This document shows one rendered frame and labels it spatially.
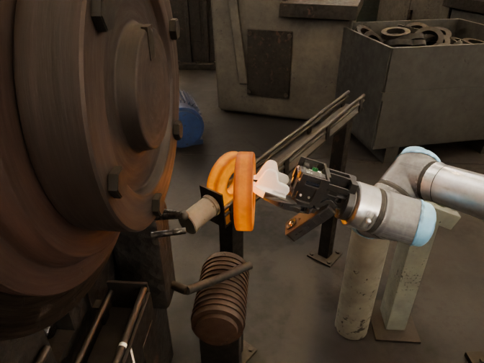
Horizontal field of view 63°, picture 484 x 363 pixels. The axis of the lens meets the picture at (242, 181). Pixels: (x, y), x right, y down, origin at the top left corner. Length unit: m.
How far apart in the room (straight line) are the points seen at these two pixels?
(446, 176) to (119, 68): 0.71
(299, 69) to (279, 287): 1.85
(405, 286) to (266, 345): 0.53
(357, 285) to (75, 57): 1.23
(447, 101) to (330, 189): 2.08
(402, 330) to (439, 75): 1.56
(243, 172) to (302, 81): 2.46
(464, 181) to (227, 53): 2.56
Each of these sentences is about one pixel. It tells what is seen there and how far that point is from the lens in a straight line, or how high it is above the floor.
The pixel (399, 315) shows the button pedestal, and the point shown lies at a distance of 1.61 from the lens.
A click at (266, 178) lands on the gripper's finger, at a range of 0.73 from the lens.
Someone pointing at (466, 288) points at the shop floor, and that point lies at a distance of 1.95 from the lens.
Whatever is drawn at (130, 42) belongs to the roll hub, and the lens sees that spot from 0.37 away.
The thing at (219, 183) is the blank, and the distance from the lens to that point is 0.97.
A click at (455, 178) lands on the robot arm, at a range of 0.90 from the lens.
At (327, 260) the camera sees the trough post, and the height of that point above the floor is 0.01.
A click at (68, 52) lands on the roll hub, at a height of 1.18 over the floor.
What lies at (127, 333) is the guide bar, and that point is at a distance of 0.69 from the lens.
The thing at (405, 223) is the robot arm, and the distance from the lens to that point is 0.80.
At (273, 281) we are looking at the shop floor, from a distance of 1.74.
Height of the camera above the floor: 1.24
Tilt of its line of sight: 31 degrees down
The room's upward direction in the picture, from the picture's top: straight up
